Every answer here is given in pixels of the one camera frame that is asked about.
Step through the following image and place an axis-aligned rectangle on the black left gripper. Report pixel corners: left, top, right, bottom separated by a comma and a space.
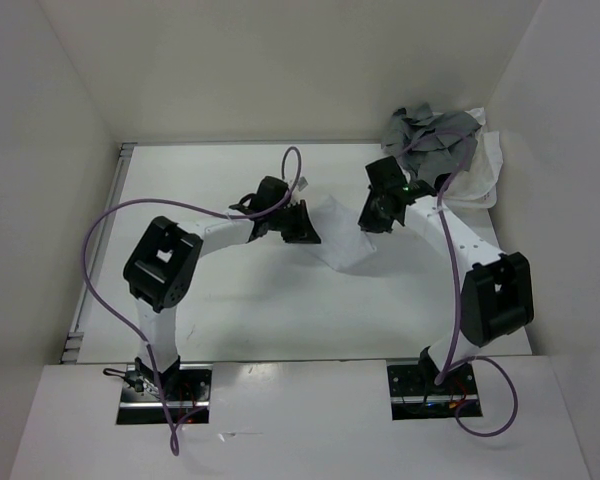
268, 200, 321, 244

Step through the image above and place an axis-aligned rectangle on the white skirt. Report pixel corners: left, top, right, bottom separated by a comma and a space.
434, 107, 504, 209
301, 196, 377, 272

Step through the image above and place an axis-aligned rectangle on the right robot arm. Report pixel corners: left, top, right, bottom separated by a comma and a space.
359, 156, 534, 393

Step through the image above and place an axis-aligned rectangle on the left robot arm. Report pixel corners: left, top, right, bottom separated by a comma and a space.
123, 176, 321, 400

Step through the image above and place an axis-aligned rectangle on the grey skirt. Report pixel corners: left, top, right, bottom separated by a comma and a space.
381, 103, 483, 189

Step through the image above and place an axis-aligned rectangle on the white skirt in pile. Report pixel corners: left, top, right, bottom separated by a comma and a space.
434, 107, 504, 209

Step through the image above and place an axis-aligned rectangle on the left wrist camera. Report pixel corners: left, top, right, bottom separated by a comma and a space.
295, 176, 308, 192

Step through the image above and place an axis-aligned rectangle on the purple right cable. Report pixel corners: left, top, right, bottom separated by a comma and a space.
399, 130, 519, 439

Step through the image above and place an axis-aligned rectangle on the purple cable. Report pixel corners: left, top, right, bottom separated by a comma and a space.
81, 146, 303, 458
399, 130, 519, 439

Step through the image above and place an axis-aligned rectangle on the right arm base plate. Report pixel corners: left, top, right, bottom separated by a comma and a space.
386, 359, 483, 421

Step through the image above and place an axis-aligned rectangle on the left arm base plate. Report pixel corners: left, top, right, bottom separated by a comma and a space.
108, 363, 212, 426

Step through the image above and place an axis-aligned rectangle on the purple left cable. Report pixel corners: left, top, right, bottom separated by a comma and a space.
81, 146, 303, 458

